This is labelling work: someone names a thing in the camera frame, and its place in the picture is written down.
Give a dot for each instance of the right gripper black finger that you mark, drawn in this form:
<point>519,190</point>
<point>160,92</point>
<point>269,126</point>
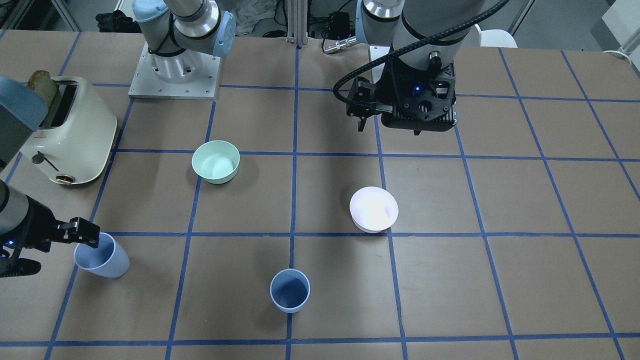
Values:
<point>77,230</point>

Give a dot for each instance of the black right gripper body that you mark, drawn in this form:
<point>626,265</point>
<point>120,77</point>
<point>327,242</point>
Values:
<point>36,223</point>

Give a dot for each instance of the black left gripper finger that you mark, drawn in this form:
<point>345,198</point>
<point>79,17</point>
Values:
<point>362,120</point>

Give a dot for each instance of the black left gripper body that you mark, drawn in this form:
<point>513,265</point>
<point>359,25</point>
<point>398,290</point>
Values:
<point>386,92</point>

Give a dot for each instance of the light blue plastic cup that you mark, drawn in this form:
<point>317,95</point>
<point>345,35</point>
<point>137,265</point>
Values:
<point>109,259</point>

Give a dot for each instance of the dark blue plastic cup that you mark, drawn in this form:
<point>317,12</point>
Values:
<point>290,290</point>

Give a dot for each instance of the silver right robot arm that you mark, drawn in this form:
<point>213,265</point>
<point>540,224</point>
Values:
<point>170,27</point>

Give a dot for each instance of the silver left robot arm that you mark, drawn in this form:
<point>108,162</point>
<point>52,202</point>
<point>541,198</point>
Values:
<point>399,23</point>

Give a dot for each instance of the cream white toaster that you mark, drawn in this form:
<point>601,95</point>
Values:
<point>72,143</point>

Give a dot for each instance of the pink bowl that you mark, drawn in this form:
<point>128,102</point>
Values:
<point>373,209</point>

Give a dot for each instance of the mint green bowl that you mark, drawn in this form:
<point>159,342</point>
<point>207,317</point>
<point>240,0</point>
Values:
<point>216,162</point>

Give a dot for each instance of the toast slice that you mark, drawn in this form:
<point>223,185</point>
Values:
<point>43,86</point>

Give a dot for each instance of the black cloth bundle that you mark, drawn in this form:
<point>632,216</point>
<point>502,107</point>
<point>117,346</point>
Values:
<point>117,22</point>

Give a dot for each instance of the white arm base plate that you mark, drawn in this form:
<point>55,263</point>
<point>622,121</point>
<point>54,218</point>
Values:
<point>376,52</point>
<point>188,76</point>

